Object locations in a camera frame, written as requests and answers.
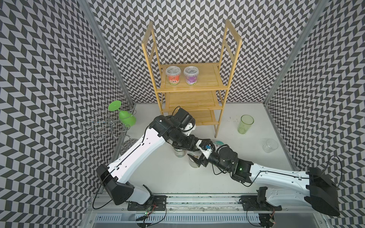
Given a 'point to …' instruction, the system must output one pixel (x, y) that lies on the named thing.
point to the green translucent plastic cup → (245, 123)
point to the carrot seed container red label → (179, 152)
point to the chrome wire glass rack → (104, 124)
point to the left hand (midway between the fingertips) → (192, 150)
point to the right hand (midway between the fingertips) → (194, 148)
